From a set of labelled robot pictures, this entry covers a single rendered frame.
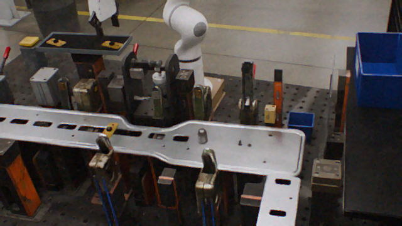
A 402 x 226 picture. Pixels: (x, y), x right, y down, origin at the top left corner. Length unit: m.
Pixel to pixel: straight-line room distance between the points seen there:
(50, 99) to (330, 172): 1.08
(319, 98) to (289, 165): 0.86
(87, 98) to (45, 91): 0.18
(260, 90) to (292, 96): 0.16
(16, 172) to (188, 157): 0.62
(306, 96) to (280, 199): 1.00
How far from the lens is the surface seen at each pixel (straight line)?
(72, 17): 4.57
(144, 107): 1.74
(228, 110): 2.12
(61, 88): 1.77
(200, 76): 2.05
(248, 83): 1.49
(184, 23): 1.85
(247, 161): 1.40
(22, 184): 1.73
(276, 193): 1.30
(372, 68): 1.81
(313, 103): 2.17
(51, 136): 1.66
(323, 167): 1.30
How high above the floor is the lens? 1.95
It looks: 36 degrees down
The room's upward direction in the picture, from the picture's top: 6 degrees counter-clockwise
